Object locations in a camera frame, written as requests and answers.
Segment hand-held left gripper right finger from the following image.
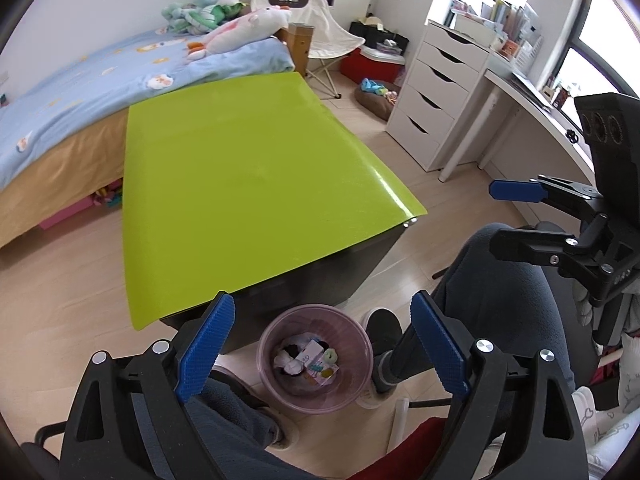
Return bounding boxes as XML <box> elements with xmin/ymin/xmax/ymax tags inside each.
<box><xmin>410</xmin><ymin>290</ymin><xmax>588</xmax><ymax>480</ymax></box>

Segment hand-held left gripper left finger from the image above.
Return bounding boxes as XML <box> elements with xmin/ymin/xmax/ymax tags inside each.
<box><xmin>59</xmin><ymin>290</ymin><xmax>237</xmax><ymax>480</ymax></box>

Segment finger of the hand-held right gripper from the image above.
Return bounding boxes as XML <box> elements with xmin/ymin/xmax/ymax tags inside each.
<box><xmin>489</xmin><ymin>175</ymin><xmax>603</xmax><ymax>218</ymax></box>
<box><xmin>489</xmin><ymin>227</ymin><xmax>608</xmax><ymax>281</ymax></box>

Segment small white box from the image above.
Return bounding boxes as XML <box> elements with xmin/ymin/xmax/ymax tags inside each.
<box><xmin>299</xmin><ymin>340</ymin><xmax>326</xmax><ymax>367</ymax></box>

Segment pink plastic waste bin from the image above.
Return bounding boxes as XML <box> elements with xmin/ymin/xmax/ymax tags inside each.
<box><xmin>256</xmin><ymin>304</ymin><xmax>374</xmax><ymax>416</ymax></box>

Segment person's right shoe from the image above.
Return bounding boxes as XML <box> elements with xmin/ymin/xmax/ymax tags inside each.
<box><xmin>357</xmin><ymin>308</ymin><xmax>405</xmax><ymax>408</ymax></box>

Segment person's shoe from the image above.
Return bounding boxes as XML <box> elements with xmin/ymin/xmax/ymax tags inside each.
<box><xmin>357</xmin><ymin>308</ymin><xmax>405</xmax><ymax>408</ymax></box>
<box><xmin>260</xmin><ymin>402</ymin><xmax>301</xmax><ymax>451</ymax></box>

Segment person's right leg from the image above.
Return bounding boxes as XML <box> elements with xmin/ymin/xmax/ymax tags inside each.
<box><xmin>375</xmin><ymin>222</ymin><xmax>576</xmax><ymax>393</ymax></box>

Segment person's leg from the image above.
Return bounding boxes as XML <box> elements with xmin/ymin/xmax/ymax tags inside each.
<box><xmin>185</xmin><ymin>377</ymin><xmax>351</xmax><ymax>480</ymax></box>
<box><xmin>375</xmin><ymin>222</ymin><xmax>576</xmax><ymax>393</ymax></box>

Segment white desk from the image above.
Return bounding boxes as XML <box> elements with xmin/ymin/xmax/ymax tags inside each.
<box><xmin>439</xmin><ymin>55</ymin><xmax>598</xmax><ymax>196</ymax></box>

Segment person's left leg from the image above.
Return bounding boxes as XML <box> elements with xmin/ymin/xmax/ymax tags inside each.
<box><xmin>185</xmin><ymin>377</ymin><xmax>351</xmax><ymax>480</ymax></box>

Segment red cloth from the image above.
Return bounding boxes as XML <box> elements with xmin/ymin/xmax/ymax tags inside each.
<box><xmin>347</xmin><ymin>417</ymin><xmax>453</xmax><ymax>480</ymax></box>

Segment person's left shoe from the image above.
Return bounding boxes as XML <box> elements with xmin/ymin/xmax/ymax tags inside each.
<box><xmin>260</xmin><ymin>402</ymin><xmax>301</xmax><ymax>451</ymax></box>

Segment dark framed window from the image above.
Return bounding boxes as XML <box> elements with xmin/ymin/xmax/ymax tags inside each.
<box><xmin>430</xmin><ymin>0</ymin><xmax>640</xmax><ymax>103</ymax></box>

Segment white drawer cabinet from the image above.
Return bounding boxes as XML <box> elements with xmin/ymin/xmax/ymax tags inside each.
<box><xmin>385</xmin><ymin>19</ymin><xmax>507</xmax><ymax>172</ymax></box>

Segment green table mat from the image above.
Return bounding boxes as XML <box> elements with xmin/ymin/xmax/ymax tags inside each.
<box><xmin>122</xmin><ymin>71</ymin><xmax>428</xmax><ymax>358</ymax></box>

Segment grey pet bed with toys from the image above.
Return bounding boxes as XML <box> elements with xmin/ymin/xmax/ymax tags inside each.
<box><xmin>355</xmin><ymin>77</ymin><xmax>403</xmax><ymax>122</ymax></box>

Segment row of books and files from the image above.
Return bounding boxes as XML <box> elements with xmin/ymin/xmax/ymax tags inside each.
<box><xmin>450</xmin><ymin>0</ymin><xmax>544</xmax><ymax>63</ymax></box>

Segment colourful toys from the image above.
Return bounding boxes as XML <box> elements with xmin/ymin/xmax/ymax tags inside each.
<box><xmin>92</xmin><ymin>180</ymin><xmax>123</xmax><ymax>208</ymax></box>

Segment person's printed white clothing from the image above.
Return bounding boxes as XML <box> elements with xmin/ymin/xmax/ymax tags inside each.
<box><xmin>570</xmin><ymin>385</ymin><xmax>640</xmax><ymax>480</ymax></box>

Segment pink box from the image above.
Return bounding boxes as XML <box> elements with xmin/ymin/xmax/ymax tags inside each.
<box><xmin>37</xmin><ymin>195</ymin><xmax>96</xmax><ymax>231</ymax></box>

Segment red storage box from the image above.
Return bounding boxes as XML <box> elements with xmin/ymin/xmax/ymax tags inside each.
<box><xmin>342</xmin><ymin>45</ymin><xmax>406</xmax><ymax>86</ymax></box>

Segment black bag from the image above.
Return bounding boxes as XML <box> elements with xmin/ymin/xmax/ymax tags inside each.
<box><xmin>349</xmin><ymin>15</ymin><xmax>411</xmax><ymax>56</ymax></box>

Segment wooden bed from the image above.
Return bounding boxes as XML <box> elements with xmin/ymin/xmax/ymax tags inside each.
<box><xmin>0</xmin><ymin>22</ymin><xmax>316</xmax><ymax>251</ymax></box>

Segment white folding chair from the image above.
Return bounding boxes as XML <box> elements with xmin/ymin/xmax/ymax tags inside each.
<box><xmin>250</xmin><ymin>0</ymin><xmax>367</xmax><ymax>101</ymax></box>

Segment blue printed blanket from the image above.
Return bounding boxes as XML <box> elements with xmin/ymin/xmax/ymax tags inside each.
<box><xmin>0</xmin><ymin>27</ymin><xmax>296</xmax><ymax>191</ymax></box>

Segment white pink plush toy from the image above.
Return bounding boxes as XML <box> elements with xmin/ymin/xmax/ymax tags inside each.
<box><xmin>186</xmin><ymin>5</ymin><xmax>293</xmax><ymax>61</ymax></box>

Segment green plush toy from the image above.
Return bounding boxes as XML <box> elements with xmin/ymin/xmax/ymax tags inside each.
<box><xmin>162</xmin><ymin>0</ymin><xmax>249</xmax><ymax>36</ymax></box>

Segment white tube frame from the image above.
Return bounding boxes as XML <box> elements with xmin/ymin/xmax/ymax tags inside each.
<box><xmin>387</xmin><ymin>396</ymin><xmax>412</xmax><ymax>456</ymax></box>

